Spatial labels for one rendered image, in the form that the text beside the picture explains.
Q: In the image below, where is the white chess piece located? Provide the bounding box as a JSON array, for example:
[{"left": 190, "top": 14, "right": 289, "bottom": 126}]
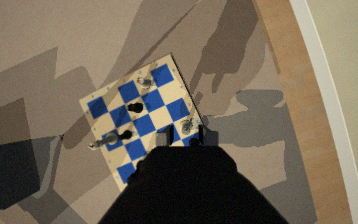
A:
[{"left": 136, "top": 76, "right": 151, "bottom": 89}]

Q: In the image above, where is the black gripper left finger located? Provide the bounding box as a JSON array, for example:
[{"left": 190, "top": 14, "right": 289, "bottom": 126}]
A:
[{"left": 155, "top": 125, "right": 174, "bottom": 147}]

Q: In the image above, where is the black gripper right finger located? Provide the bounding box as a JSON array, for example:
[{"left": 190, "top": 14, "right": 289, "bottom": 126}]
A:
[{"left": 198, "top": 124, "right": 219, "bottom": 146}]

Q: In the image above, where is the blue and cream chessboard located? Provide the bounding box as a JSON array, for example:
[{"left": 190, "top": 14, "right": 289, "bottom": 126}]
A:
[{"left": 79, "top": 54, "right": 202, "bottom": 192}]

